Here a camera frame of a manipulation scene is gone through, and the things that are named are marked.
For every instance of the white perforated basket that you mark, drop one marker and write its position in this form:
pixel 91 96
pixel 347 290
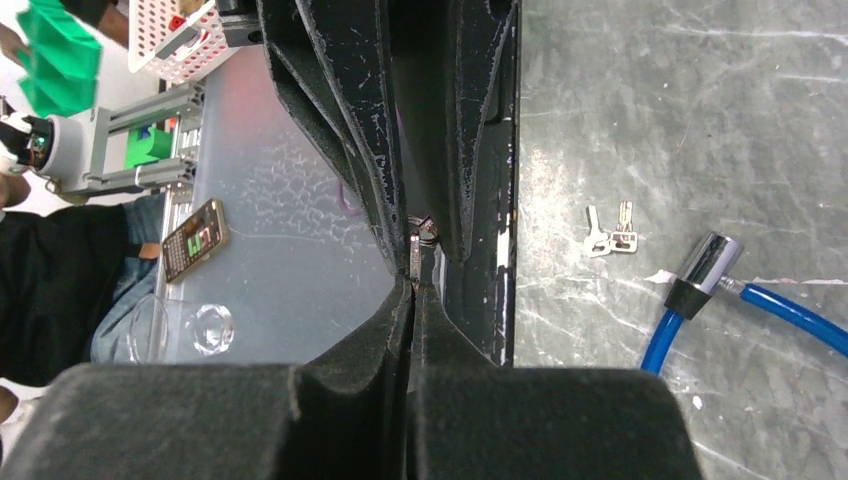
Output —
pixel 176 41

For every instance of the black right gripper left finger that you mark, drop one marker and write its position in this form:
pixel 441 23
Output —
pixel 340 416

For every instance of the blue cable lock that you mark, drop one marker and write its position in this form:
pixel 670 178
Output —
pixel 706 271

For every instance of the person in black shirt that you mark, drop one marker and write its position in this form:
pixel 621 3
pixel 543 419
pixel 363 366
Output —
pixel 70 280

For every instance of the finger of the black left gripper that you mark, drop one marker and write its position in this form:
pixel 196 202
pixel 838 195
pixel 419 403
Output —
pixel 330 61
pixel 445 58

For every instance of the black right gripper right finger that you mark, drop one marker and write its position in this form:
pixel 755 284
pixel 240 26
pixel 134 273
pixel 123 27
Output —
pixel 471 419

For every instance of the silver key pair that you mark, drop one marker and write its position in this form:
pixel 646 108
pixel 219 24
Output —
pixel 423 234

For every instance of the clear glass cup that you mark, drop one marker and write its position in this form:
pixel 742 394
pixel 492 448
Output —
pixel 172 331

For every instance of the grey motor mount fixture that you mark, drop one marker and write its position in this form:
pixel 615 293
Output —
pixel 103 152

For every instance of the smartphone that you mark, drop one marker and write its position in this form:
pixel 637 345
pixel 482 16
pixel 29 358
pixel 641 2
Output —
pixel 194 241

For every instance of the green folded object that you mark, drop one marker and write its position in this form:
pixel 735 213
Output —
pixel 62 64

